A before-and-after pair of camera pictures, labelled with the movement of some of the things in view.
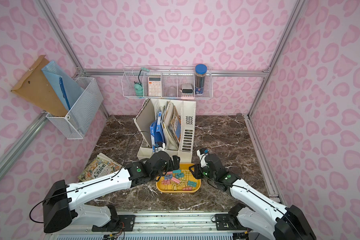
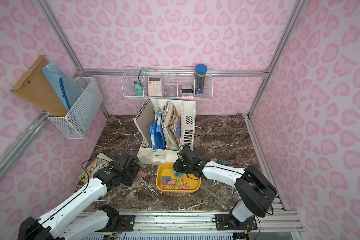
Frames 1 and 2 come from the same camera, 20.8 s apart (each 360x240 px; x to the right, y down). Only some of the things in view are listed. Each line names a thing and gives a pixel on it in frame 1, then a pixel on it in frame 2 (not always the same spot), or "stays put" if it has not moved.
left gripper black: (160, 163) to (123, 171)
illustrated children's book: (102, 166) stays put
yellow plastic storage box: (179, 181) stays put
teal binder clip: (180, 175) stays put
